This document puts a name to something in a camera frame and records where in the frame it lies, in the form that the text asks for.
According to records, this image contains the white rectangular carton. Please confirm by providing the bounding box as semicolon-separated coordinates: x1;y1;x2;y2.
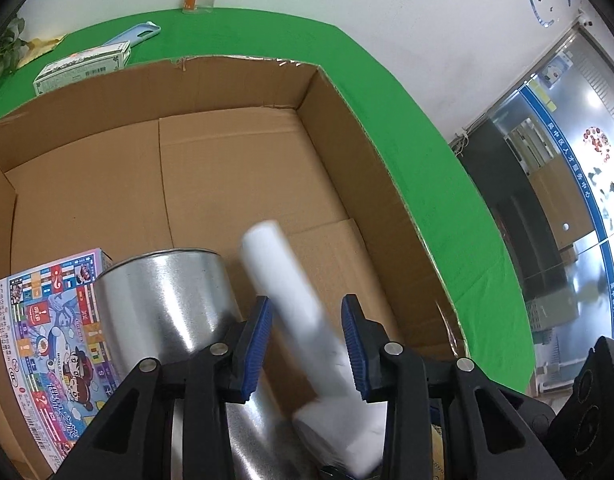
33;42;131;97

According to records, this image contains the glass door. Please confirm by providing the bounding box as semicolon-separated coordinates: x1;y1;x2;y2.
452;25;614;396

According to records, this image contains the white bottle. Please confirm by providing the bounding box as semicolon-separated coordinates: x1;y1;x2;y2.
239;219;388;478

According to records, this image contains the silver metal can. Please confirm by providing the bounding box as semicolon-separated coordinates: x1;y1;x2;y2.
94;246;318;480

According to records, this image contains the potted green plant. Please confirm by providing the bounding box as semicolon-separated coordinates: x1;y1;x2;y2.
0;17;28;86

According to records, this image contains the yellow paper packet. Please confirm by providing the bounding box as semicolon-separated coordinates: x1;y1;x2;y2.
17;35;68;68

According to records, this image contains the light blue phone case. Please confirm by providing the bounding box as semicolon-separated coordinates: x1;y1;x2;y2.
94;22;162;51

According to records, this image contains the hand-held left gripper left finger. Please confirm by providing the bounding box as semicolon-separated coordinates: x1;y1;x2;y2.
52;295;274;480

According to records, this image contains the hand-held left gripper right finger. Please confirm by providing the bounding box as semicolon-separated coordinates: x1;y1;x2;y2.
340;294;552;480

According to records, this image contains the colourful board game box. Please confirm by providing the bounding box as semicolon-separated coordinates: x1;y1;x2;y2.
0;247;120;473

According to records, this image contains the large shallow cardboard box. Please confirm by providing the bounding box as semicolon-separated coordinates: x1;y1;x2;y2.
0;55;470;480

